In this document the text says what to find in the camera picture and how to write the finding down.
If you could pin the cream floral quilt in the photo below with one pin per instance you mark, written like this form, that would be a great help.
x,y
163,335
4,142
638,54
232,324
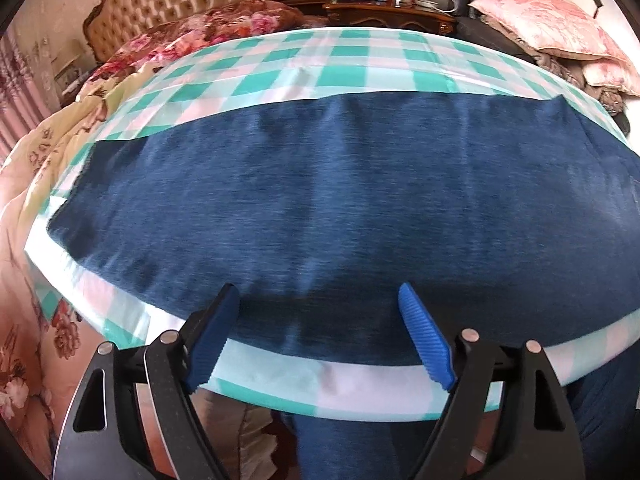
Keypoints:
x,y
30,170

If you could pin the pink curtain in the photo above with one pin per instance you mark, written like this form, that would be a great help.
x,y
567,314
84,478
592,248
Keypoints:
x,y
20,90

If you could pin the black leather chair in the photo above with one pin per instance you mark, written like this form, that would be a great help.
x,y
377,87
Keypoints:
x,y
480,35

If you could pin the blue denim pants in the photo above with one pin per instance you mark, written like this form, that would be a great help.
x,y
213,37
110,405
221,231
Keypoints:
x,y
325,200

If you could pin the beige plaid blanket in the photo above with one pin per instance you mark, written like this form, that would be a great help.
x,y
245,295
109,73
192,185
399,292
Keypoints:
x,y
575,72

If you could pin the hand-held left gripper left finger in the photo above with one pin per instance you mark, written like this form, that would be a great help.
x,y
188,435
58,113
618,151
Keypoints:
x,y
215,335

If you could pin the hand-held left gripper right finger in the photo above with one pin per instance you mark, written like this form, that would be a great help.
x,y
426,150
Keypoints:
x,y
430,340

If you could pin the small pink floral pillow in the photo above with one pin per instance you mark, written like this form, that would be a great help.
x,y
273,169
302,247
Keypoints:
x,y
615,75

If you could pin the large pink floral pillow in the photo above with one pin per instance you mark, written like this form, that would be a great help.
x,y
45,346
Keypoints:
x,y
540,25

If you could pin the teal white checked tablecloth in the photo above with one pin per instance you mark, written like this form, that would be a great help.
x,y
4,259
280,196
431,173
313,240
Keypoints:
x,y
350,55

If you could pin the red floral blanket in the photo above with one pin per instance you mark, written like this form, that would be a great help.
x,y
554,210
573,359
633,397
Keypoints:
x,y
210,30

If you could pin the carved wooden nightstand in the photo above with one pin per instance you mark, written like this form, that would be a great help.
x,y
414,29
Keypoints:
x,y
390,15

